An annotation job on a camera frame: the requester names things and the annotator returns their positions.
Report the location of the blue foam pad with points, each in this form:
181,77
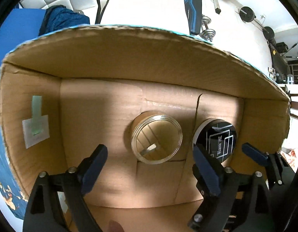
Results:
20,25

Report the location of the gold round tin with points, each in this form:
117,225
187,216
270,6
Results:
155,137

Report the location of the open cardboard box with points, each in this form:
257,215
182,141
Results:
141,92

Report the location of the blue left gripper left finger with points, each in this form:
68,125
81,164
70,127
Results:
91,167

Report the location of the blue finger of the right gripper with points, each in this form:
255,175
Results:
256,155

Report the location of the white label sticker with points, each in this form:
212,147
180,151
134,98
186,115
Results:
35,129

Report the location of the chrome dumbbell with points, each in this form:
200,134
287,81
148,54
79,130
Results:
206,33

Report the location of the floor barbell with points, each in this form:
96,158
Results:
247,15

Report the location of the dark blue crumpled cloth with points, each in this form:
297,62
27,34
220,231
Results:
60,17

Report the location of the black blue weight bench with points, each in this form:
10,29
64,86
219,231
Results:
193,9

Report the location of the black round tin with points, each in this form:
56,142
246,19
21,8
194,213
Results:
215,138

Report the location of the blue striped cloth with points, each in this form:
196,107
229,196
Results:
10,191

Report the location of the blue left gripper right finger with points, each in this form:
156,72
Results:
209,171

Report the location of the orange patterned cloth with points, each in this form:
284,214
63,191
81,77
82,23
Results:
290,157

